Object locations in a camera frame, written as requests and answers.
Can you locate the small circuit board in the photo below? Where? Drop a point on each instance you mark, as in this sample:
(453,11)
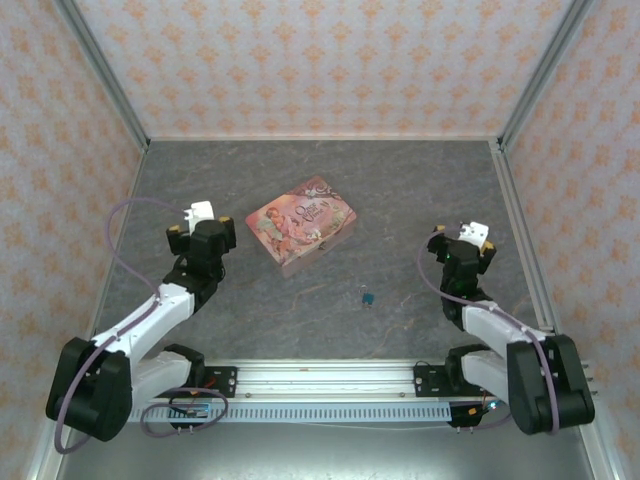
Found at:
(485,407)
(192,411)

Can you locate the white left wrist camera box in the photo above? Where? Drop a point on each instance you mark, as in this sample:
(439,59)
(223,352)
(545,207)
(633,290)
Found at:
(200,211)

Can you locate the pink decorated wooden box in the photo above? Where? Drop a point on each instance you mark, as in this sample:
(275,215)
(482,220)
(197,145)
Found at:
(295,220)

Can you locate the aluminium frame profile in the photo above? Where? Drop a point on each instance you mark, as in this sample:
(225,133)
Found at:
(50,460)
(520,225)

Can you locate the aluminium frame post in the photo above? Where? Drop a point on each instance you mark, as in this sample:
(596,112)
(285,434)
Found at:
(105,75)
(545,75)

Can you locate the blue padlock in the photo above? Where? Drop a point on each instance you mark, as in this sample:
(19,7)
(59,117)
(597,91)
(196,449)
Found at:
(369,298)

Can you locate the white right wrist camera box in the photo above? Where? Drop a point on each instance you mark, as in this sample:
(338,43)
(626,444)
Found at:
(474,234)

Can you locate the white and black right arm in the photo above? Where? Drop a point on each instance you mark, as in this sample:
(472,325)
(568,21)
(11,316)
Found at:
(490,325)

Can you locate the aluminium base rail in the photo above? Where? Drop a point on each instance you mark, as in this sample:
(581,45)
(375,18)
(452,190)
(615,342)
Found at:
(325,382)

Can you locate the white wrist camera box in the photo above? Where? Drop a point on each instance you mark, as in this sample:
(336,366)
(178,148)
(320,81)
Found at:
(474,234)
(200,211)

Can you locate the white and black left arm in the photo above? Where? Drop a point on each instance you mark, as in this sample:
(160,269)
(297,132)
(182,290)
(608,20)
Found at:
(150,315)

